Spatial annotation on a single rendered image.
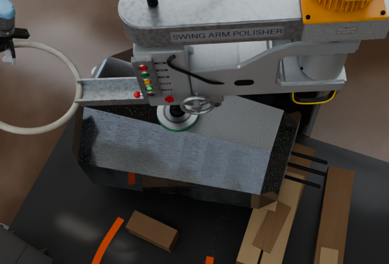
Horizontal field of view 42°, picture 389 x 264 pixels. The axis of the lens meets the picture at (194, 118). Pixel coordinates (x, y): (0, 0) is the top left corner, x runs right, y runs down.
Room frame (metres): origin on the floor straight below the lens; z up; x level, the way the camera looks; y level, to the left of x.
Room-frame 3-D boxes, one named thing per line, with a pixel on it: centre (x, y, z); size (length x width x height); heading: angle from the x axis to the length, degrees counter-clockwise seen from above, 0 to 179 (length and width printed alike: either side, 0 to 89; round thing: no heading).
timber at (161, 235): (0.87, 0.37, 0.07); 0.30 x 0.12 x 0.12; 55
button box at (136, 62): (1.13, 0.16, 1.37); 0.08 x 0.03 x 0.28; 82
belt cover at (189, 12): (1.18, -0.27, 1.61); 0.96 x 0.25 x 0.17; 82
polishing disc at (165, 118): (1.23, 0.08, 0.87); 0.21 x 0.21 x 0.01
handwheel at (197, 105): (1.09, -0.03, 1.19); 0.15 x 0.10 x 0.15; 82
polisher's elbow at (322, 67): (1.14, -0.58, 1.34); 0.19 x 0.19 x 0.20
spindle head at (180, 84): (1.22, 0.00, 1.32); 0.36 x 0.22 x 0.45; 82
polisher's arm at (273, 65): (1.16, -0.31, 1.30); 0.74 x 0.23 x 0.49; 82
